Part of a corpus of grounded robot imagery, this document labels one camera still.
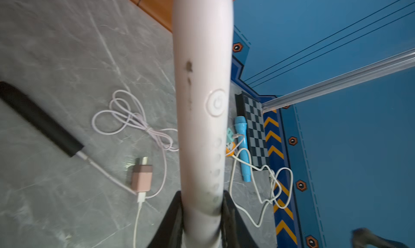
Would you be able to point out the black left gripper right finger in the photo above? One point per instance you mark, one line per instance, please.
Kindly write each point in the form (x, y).
(233, 229)

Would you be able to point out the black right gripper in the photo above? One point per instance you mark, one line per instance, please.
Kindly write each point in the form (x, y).
(362, 237)

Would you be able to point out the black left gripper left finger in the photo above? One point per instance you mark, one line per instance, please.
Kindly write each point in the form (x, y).
(170, 231)

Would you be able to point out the pink USB charger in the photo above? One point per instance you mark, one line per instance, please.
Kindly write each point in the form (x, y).
(142, 175)

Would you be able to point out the pink electric toothbrush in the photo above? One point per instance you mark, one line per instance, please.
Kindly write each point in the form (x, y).
(202, 35)

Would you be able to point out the teal USB charger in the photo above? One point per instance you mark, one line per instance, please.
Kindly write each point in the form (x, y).
(230, 137)

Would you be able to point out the orange power strip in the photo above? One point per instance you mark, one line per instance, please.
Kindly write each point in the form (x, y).
(230, 149)

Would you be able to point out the blue toy microphone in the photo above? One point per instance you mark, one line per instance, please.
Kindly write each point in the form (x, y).
(241, 128)

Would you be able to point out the black grey chessboard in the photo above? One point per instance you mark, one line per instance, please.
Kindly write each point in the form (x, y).
(251, 110)

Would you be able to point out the aluminium corner post right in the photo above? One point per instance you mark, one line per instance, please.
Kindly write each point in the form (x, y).
(404, 60)

